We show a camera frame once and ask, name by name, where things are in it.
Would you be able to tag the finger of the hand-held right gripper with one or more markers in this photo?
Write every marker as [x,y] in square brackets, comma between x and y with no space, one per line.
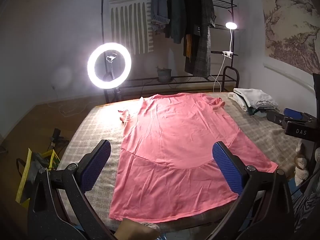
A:
[275,118]
[293,113]

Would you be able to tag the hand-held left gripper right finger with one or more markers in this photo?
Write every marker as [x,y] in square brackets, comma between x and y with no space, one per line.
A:
[228,171]

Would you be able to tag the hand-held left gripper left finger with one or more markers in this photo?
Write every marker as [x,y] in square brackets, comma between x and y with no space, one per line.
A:
[96,166]

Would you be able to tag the pink short-sleeved dress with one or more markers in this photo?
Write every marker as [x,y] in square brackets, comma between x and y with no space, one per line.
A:
[175,142]

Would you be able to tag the black metal clothes rack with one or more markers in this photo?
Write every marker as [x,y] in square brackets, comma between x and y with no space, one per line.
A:
[140,82]

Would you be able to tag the dark green folded cloth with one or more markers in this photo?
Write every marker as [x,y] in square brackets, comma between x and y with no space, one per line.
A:
[260,112]

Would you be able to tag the white folded cloth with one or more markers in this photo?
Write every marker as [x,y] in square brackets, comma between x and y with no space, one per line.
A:
[257,97]

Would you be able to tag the beige plush toy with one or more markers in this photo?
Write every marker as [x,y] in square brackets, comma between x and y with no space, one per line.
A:
[301,165]

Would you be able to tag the beige checked blanket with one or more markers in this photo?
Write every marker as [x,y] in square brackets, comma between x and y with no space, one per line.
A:
[87,130]

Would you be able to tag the black floor tripod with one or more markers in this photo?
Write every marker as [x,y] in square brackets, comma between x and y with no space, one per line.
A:
[57,133]

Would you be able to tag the yellow green bag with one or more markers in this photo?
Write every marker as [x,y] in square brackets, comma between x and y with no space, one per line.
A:
[25,172]

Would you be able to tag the zebra striped cloth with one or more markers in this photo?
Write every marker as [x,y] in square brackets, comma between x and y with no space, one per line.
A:
[305,202]

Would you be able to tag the brown cloth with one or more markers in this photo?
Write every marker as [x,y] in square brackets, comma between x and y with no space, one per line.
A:
[135,231]

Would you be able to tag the grey plaid coat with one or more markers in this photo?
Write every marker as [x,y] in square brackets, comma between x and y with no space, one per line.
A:
[203,50]

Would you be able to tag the white clip lamp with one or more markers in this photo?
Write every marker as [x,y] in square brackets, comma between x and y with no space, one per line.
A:
[231,25]

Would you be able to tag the phone holder clamp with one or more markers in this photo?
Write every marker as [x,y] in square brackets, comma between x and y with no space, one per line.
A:
[111,57]

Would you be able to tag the orange cloth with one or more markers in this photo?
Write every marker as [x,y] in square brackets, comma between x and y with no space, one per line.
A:
[187,46]

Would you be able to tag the small potted plant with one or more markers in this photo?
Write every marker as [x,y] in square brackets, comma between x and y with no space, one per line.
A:
[164,75]

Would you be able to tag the black coat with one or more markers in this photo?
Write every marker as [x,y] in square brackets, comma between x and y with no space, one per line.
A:
[192,2]

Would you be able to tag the dark green jacket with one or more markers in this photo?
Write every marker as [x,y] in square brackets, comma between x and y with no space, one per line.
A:
[176,12]

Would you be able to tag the blue denim jacket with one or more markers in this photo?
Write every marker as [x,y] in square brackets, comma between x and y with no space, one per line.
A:
[158,5]

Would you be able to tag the landscape wall poster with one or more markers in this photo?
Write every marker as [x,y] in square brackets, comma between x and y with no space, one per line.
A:
[292,30]

